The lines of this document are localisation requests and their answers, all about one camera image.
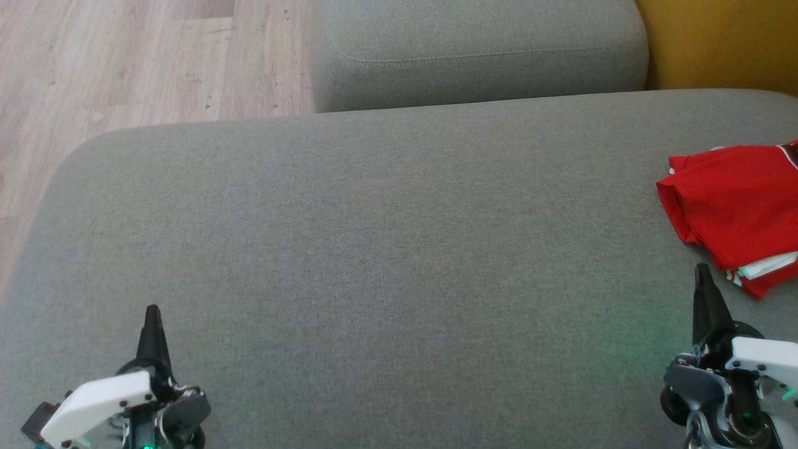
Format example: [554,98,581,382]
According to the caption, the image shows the red shorts with white band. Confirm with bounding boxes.
[726,251,798,301]

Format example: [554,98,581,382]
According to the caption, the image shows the left gripper white dark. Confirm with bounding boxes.
[21,304,212,449]

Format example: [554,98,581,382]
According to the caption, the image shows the right gripper white dark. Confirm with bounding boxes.
[660,263,798,449]

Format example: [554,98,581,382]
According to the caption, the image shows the large grey sofa seat cushion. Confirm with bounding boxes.
[0,89,798,449]

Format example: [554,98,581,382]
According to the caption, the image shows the yellow sofa cushion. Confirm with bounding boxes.
[635,0,798,98]

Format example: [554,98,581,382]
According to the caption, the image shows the red jersey with white panels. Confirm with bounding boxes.
[656,140,798,273]

